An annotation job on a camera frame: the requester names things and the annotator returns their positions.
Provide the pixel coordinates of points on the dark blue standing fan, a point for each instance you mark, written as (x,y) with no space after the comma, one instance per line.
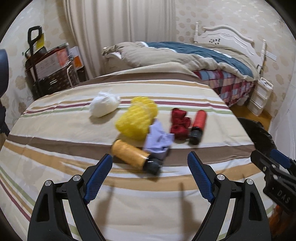
(4,81)

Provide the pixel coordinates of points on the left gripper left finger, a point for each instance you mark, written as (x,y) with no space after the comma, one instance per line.
(48,219)

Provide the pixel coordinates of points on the cardboard boxes stack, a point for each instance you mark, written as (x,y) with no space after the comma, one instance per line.
(59,69)

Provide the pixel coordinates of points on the small white waste bin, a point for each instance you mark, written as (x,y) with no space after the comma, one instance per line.
(242,101)

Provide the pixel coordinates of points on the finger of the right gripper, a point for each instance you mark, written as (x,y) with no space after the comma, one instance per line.
(282,159)
(268,166)

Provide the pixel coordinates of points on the lavender cloth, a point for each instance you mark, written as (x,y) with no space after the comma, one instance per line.
(157,141)

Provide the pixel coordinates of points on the yellow foam fruit net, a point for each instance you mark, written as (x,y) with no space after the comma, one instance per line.
(135,122)

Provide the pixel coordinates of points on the white plastic bag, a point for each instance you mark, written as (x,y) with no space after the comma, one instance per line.
(104,104)

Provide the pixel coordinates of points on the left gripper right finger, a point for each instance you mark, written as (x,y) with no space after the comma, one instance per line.
(249,219)

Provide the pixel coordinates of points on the white bed headboard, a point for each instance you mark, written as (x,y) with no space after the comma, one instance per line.
(228,36)

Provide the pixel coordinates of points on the beige striped curtain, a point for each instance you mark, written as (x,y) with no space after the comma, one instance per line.
(98,24)

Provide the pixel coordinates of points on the black lined trash bin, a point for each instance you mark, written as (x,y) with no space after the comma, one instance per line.
(261,138)

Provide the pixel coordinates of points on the red thread spool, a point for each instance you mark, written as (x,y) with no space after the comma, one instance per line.
(197,129)

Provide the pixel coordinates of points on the blue beige duvet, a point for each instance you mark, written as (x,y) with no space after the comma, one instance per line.
(193,57)

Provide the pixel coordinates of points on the plaid bed sheet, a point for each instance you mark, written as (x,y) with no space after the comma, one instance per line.
(229,87)

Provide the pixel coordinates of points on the white plastic drawer unit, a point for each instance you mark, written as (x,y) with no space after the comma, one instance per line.
(260,96)

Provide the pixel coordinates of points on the striped table cloth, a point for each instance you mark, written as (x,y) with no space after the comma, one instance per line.
(58,136)

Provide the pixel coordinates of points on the white wardrobe door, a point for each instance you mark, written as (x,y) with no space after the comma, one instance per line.
(282,127)

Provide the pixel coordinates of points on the white wall switch panel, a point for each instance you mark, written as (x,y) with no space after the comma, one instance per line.
(270,55)

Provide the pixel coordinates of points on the yellow thread spool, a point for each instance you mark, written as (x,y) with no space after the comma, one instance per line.
(136,157)

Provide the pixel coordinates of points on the black hand trolley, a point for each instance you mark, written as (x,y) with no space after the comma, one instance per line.
(32,56)

